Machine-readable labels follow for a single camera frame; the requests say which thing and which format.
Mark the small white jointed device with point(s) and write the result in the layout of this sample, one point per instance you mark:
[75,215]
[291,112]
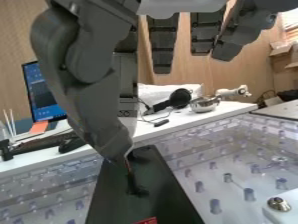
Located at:
[233,91]

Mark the white desk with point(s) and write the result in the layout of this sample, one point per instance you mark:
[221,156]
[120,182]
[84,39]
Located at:
[186,121]

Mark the black mouse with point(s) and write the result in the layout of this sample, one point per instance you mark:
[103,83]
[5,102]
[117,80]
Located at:
[72,145]

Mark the black keyboard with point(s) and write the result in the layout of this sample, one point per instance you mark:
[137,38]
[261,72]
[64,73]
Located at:
[40,142]

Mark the black headphones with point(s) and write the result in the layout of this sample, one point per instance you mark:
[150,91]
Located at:
[177,98]

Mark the white plastic bag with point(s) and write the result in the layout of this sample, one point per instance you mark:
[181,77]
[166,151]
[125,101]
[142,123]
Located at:
[153,91]

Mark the clear box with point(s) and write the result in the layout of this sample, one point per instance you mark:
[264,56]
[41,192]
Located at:
[221,133]

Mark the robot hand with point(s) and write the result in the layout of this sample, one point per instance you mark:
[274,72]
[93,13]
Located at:
[84,50]

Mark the metal bowl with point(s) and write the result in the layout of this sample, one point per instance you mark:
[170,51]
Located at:
[204,105]

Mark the computer screen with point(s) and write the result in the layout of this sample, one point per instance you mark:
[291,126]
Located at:
[41,96]

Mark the round metal bearing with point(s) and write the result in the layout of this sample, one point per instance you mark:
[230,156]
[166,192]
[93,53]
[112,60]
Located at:
[278,203]

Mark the small black object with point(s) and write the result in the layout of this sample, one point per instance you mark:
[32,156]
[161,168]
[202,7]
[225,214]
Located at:
[5,150]

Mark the thin stick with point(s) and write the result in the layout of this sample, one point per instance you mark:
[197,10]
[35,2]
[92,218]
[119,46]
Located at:
[133,185]

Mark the black plate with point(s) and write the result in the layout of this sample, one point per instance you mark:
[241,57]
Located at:
[150,206]

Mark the orange card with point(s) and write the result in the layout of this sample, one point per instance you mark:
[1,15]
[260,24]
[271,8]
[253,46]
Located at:
[39,127]

